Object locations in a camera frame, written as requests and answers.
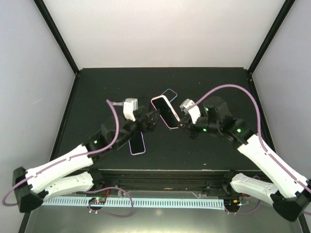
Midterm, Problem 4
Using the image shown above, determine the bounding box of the pink phone case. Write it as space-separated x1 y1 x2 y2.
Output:
150 95 181 130

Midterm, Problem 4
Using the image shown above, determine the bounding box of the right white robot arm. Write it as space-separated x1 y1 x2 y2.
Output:
179 97 311 222

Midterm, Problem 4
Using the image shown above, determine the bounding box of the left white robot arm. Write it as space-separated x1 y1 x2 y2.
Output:
13 107 159 213

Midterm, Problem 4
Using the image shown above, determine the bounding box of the phone in black case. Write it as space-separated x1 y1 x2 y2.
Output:
138 97 151 112

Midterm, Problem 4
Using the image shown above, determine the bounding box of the phone in light-blue case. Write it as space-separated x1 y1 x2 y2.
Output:
161 88 178 103

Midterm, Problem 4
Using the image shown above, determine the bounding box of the phone in lilac case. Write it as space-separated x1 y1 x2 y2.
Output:
129 133 146 156

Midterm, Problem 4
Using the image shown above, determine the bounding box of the right small circuit board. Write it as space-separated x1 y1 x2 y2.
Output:
225 199 249 206

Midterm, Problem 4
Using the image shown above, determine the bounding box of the small circuit board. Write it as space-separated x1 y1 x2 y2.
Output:
225 199 249 206
88 197 106 205

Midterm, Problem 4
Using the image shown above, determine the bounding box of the left small circuit board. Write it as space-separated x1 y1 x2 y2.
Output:
88 197 106 205

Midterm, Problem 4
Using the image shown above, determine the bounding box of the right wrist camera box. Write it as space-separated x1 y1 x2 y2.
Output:
179 99 201 124

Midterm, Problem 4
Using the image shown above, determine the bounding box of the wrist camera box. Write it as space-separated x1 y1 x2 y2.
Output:
179 99 201 124
123 98 138 122

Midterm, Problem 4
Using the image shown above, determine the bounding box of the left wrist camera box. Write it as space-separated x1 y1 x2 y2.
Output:
123 98 138 122

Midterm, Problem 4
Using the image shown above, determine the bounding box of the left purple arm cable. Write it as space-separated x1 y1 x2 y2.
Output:
1 99 125 206

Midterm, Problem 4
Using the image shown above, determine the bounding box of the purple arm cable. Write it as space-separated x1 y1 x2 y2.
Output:
1 99 125 206
191 83 311 192

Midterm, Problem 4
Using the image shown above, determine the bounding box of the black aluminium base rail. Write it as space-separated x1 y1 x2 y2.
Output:
75 169 273 198

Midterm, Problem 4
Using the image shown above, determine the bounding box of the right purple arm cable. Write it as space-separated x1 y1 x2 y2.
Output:
191 83 311 192

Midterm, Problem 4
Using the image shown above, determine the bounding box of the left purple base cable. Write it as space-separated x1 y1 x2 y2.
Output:
85 186 135 218

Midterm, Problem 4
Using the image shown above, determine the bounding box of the white slotted cable duct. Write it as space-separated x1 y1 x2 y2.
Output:
43 197 225 210

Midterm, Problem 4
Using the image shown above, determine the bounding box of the left black frame post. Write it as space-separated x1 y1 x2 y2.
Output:
33 0 80 75

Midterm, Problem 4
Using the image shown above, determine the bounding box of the black frame post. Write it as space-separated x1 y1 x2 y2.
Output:
33 0 80 75
248 0 295 75

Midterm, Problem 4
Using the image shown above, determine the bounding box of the right black frame post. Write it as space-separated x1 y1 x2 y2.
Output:
248 0 295 75

